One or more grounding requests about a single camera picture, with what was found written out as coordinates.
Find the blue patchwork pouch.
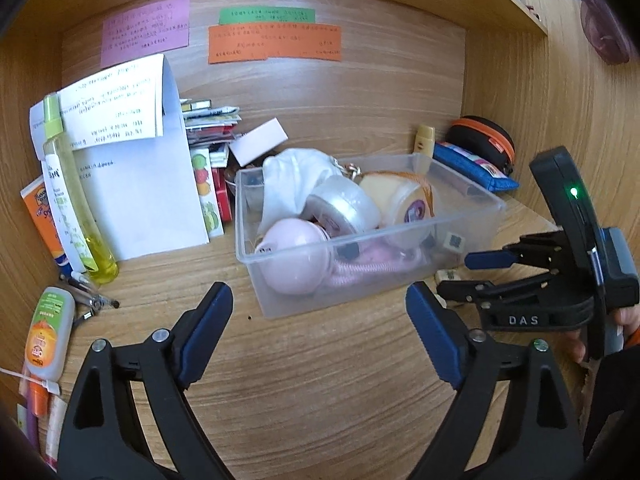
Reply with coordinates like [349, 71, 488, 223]
[432, 140, 521, 194]

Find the yellow tube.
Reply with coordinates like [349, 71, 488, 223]
[412, 124, 436, 157]

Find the clear plastic bin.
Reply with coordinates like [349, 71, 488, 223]
[233, 152, 507, 320]

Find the white paper folder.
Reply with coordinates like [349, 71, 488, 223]
[74, 54, 211, 262]

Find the white round tub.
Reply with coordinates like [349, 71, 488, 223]
[302, 177, 382, 239]

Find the small patterned cube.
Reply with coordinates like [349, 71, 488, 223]
[439, 229, 468, 252]

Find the person's right hand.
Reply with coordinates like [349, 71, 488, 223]
[571, 304, 640, 365]

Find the wooden desktop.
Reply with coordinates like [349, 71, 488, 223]
[30, 195, 601, 480]

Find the fruit print box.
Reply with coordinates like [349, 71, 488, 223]
[189, 145, 226, 237]

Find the orange label sanitizer bottle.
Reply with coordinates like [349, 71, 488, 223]
[24, 285, 76, 380]

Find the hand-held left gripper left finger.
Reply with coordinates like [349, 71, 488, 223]
[57, 281, 235, 480]

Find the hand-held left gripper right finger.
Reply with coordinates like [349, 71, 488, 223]
[405, 281, 586, 480]

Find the small white box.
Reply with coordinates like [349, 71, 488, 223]
[228, 117, 290, 167]

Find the green paper note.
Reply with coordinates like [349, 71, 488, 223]
[218, 6, 316, 26]

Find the orange paper note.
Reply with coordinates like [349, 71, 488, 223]
[207, 22, 344, 65]

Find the dark maroon round object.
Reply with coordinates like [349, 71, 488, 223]
[579, 0, 632, 65]

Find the pink striped cord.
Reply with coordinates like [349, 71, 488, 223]
[329, 246, 427, 287]

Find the black orange zip case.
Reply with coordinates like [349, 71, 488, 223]
[444, 115, 516, 177]

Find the pink paper note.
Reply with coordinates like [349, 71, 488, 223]
[99, 0, 191, 69]

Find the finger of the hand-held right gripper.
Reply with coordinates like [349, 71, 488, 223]
[436, 269, 577, 312]
[463, 232, 567, 270]

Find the yellow spray bottle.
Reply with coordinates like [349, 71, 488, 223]
[42, 93, 121, 284]

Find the purple marker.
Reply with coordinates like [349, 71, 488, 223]
[22, 404, 42, 462]

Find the white cloth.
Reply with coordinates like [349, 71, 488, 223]
[259, 147, 344, 234]

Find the stack of books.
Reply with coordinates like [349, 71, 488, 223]
[182, 99, 242, 171]

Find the white printed paper sheet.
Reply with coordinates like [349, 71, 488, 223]
[28, 53, 166, 155]

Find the beige round tub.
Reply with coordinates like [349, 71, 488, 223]
[359, 169, 439, 242]

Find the pink round device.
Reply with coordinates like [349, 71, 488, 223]
[252, 217, 334, 295]

